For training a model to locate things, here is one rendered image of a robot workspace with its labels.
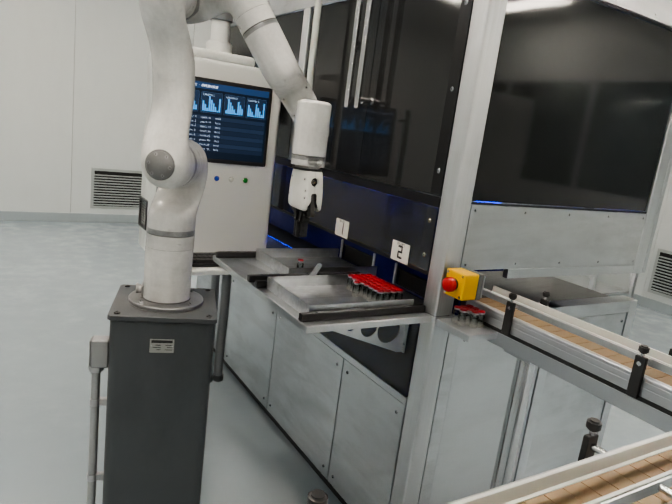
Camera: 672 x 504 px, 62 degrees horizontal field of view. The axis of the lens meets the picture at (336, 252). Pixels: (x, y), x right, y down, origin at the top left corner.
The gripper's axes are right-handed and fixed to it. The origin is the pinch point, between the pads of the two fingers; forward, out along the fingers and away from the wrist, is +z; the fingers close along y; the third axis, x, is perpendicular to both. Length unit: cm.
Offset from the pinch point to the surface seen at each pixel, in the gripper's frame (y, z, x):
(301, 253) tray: 54, 20, -31
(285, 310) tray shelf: 1.2, 22.2, 1.0
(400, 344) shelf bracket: -1, 35, -38
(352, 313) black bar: -8.0, 20.7, -13.9
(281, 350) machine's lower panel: 76, 69, -39
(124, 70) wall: 544, -59, -59
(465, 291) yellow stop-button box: -21.5, 11.5, -39.3
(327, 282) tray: 19.7, 21.0, -22.3
